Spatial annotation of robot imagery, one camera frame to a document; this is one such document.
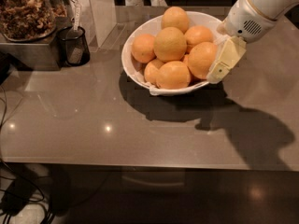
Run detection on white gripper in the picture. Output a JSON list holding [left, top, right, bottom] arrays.
[[206, 0, 277, 84]]

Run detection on large orange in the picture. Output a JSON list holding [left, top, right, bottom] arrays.
[[188, 42, 218, 79]]

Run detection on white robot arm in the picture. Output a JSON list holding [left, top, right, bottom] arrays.
[[206, 0, 299, 84]]

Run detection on right back orange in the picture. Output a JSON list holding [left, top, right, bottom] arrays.
[[184, 25, 214, 52]]

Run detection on small hidden orange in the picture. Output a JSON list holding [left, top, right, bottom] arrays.
[[182, 54, 189, 65]]

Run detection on top back orange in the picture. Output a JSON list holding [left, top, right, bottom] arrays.
[[161, 7, 190, 33]]

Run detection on centre top orange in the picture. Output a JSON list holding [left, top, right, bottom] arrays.
[[154, 27, 187, 63]]

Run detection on front left orange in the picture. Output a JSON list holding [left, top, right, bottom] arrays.
[[144, 59, 164, 85]]

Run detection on white bowl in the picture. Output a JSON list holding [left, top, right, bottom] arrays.
[[121, 11, 226, 95]]

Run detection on clear plastic spoon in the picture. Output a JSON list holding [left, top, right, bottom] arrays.
[[66, 0, 81, 39]]

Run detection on black mesh cup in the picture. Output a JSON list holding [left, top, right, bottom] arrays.
[[56, 26, 90, 66]]

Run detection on glass jar of granola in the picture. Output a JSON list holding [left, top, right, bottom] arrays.
[[0, 0, 56, 42]]

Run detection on black floor cables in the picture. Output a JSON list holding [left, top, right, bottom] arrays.
[[0, 87, 57, 224]]

